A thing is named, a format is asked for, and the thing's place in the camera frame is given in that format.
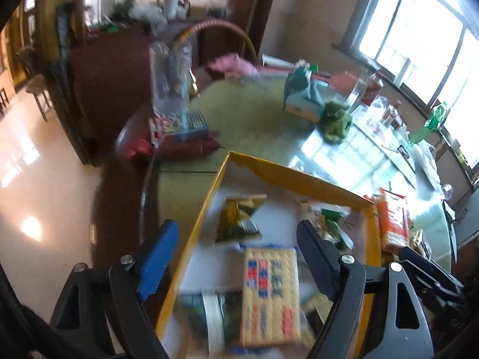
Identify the black folding stand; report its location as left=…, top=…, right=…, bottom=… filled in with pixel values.
left=443, top=200, right=479, bottom=247

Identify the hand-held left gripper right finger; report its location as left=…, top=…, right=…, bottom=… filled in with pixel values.
left=296, top=219, right=435, bottom=359

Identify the small liquor bottle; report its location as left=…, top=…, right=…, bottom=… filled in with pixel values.
left=382, top=99, right=403, bottom=128

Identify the pink yellow hoop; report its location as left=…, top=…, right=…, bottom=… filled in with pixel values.
left=172, top=20, right=259, bottom=64

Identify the green plastic bottle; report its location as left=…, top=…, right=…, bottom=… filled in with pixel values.
left=410, top=101, right=450, bottom=144

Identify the large orange cracker packet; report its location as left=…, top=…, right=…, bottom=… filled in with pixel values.
left=376, top=189, right=412, bottom=255

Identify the small green yellow packet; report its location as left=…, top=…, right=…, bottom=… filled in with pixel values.
left=215, top=194, right=268, bottom=244

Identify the white tube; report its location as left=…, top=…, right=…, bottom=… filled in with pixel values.
left=395, top=58, right=412, bottom=86

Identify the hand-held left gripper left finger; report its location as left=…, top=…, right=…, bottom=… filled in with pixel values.
left=48, top=219, right=180, bottom=359

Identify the liquor bottle red label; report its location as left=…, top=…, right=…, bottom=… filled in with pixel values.
left=359, top=71, right=386, bottom=107

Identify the red snack bag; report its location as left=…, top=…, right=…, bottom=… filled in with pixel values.
left=123, top=131, right=221, bottom=161

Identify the small green snack packet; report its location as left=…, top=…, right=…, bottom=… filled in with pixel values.
left=312, top=207, right=352, bottom=249

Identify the clear cracker packet blue print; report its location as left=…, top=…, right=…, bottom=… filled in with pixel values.
left=239, top=245, right=302, bottom=346

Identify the wooden chair with cushion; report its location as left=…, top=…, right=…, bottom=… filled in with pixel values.
left=17, top=47, right=53, bottom=122

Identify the pink cloth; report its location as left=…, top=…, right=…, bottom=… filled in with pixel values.
left=206, top=53, right=259, bottom=79

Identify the window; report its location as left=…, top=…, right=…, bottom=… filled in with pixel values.
left=333, top=0, right=479, bottom=146

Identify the yellow snack packet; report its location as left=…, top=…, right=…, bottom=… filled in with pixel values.
left=299, top=292, right=334, bottom=346

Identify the white paper mat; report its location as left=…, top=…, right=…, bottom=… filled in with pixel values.
left=352, top=107, right=418, bottom=188

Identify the white plastic bag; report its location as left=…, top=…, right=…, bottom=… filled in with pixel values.
left=410, top=140, right=440, bottom=180

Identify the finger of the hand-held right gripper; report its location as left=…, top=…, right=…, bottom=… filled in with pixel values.
left=398, top=246, right=465, bottom=294
left=415, top=275, right=468, bottom=317

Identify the yellow cardboard tray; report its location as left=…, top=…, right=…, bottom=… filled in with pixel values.
left=154, top=151, right=382, bottom=359

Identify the dark wooden cabinet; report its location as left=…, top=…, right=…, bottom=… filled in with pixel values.
left=48, top=19, right=263, bottom=165

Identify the clear water bottle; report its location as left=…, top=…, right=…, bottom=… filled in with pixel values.
left=346, top=60, right=375, bottom=111

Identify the grey plastic bag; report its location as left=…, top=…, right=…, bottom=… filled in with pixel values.
left=129, top=2, right=167, bottom=27

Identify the teal tissue box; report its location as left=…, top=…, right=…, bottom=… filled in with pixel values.
left=282, top=62, right=326, bottom=122

